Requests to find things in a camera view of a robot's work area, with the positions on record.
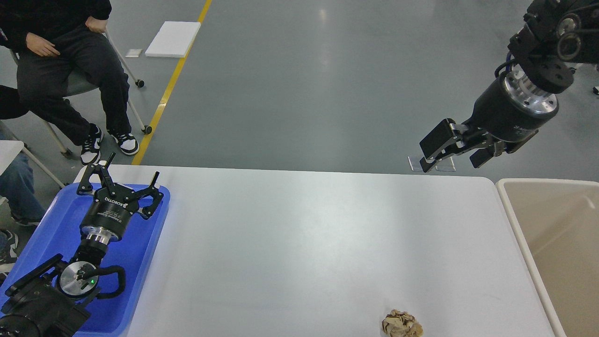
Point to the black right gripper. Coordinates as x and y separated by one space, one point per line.
511 110

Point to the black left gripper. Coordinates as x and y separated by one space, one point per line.
110 210

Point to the brown paper ball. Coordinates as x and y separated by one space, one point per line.
401 324

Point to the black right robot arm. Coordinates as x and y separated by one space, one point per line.
555 34

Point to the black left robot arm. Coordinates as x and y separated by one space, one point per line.
83 269

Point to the right clear floor plate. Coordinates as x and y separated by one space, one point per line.
446 164

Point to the clear floor plate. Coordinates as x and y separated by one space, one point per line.
414 162
446 164

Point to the left clear floor plate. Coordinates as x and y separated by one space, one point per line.
414 162

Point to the blue plastic tray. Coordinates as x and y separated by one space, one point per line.
59 233

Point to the person in blue jeans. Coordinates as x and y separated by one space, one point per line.
17 185

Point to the beige plastic bin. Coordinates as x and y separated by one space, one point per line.
556 225

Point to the grey rolling chair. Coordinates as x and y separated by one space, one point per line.
43 83

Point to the small white floor card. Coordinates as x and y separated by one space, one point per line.
133 53

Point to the white foam board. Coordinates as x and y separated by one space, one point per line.
173 39

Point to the seated person in black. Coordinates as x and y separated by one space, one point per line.
53 36

